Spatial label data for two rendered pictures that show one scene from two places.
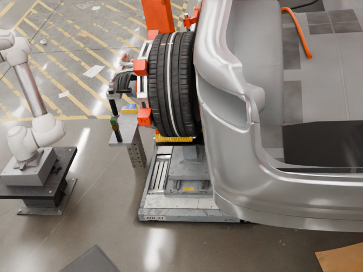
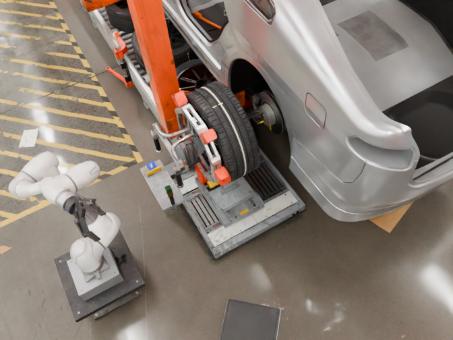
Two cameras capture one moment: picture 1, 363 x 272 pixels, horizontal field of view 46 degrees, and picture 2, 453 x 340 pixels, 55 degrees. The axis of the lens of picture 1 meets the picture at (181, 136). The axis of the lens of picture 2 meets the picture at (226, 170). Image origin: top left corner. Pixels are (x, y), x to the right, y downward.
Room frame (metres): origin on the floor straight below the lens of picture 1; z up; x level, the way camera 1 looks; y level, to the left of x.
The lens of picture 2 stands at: (0.81, 1.15, 3.15)
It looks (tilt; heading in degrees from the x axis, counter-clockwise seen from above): 55 degrees down; 321
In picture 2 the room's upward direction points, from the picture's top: 6 degrees counter-clockwise
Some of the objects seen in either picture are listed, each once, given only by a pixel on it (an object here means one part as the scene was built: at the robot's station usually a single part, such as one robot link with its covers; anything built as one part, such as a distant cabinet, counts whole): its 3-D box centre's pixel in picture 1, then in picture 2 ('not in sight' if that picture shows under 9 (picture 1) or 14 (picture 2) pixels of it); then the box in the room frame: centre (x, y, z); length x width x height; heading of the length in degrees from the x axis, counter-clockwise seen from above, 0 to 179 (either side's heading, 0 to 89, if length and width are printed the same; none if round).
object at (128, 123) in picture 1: (127, 124); (161, 184); (2.53, 0.38, 0.44); 0.43 x 0.17 x 0.03; 166
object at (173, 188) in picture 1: (193, 168); (228, 192); (2.27, -0.04, 0.13); 0.50 x 0.36 x 0.10; 166
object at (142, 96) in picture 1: (153, 86); (198, 143); (2.34, 0.12, 0.85); 0.54 x 0.07 x 0.54; 166
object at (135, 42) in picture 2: not in sight; (167, 44); (3.78, -0.71, 0.39); 0.66 x 0.66 x 0.24
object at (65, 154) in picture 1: (41, 183); (104, 278); (2.38, 1.11, 0.15); 0.50 x 0.50 x 0.30; 75
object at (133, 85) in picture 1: (142, 86); (189, 148); (2.36, 0.19, 0.85); 0.21 x 0.14 x 0.14; 76
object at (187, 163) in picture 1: (190, 145); (225, 176); (2.30, -0.05, 0.32); 0.40 x 0.30 x 0.28; 166
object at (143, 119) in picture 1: (145, 117); (222, 176); (2.04, 0.19, 0.85); 0.09 x 0.08 x 0.07; 166
